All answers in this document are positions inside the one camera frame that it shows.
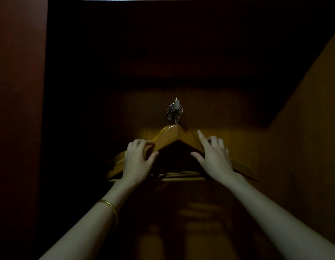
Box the person's right forearm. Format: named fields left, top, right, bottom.
left=227, top=173, right=335, bottom=260

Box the metal wardrobe hook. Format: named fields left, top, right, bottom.
left=165, top=104, right=184, bottom=121

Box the person's left hand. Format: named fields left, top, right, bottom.
left=121, top=139, right=159, bottom=187

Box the gold bracelet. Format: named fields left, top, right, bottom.
left=97, top=199, right=119, bottom=231

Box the brown wooden wardrobe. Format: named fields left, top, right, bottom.
left=0, top=0, right=335, bottom=260

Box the person's left forearm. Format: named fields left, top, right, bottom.
left=38, top=181, right=135, bottom=260

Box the person's right hand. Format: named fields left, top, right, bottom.
left=190, top=130, right=238, bottom=182

